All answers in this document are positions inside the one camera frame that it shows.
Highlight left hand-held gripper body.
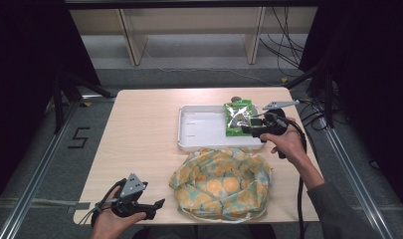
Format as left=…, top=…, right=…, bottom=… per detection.
left=110, top=172, right=148, bottom=218

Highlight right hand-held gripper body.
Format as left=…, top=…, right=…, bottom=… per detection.
left=253, top=100, right=301, bottom=138

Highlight green snack packet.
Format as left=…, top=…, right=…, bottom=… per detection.
left=224, top=99, right=257, bottom=137

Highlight white plastic tray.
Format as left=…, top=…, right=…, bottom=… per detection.
left=177, top=104, right=267, bottom=153

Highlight green yellow patterned cloth bag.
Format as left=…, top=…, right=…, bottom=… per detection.
left=168, top=146, right=274, bottom=223

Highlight person's right hand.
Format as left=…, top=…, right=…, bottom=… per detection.
left=260, top=119, right=309, bottom=170

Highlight person's left hand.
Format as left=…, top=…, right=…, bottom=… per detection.
left=91, top=186, right=147, bottom=239

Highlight black metal stand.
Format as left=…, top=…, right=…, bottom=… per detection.
left=284, top=62, right=336, bottom=129
left=52, top=71, right=115, bottom=134

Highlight black curtain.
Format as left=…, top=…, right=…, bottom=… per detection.
left=298, top=0, right=403, bottom=210
left=0, top=0, right=101, bottom=212

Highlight beige desk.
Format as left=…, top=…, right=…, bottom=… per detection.
left=64, top=0, right=319, bottom=67

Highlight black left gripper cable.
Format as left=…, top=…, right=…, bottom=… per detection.
left=79, top=178, right=127, bottom=227

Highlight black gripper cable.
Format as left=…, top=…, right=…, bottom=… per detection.
left=278, top=114, right=308, bottom=239
left=79, top=178, right=127, bottom=227

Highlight black floor cables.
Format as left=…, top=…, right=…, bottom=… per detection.
left=294, top=95, right=336, bottom=132

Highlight white floor cable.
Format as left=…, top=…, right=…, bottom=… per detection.
left=143, top=49, right=287, bottom=88

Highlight bundle of black hanging cables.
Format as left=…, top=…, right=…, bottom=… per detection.
left=259, top=6, right=304, bottom=78

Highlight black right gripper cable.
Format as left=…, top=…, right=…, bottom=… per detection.
left=278, top=114, right=308, bottom=239

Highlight aluminium floor rail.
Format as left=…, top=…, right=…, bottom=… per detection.
left=317, top=116, right=395, bottom=239
left=0, top=96, right=117, bottom=239

